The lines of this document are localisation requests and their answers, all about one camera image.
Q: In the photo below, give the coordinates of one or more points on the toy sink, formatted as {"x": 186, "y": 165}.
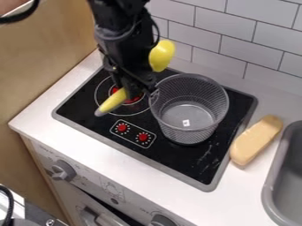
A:
{"x": 287, "y": 176}

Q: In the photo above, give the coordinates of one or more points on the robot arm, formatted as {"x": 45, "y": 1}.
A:
{"x": 118, "y": 14}

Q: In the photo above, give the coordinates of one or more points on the yellow toy bread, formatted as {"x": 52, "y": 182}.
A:
{"x": 253, "y": 139}

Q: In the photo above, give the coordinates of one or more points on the grey mesh bucket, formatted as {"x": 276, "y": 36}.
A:
{"x": 188, "y": 117}

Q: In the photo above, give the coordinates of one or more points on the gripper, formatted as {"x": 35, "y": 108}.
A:
{"x": 125, "y": 56}

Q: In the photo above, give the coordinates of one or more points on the brown wooden board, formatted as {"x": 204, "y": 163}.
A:
{"x": 43, "y": 53}

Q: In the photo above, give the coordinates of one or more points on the toy stove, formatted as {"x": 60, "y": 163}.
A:
{"x": 188, "y": 160}

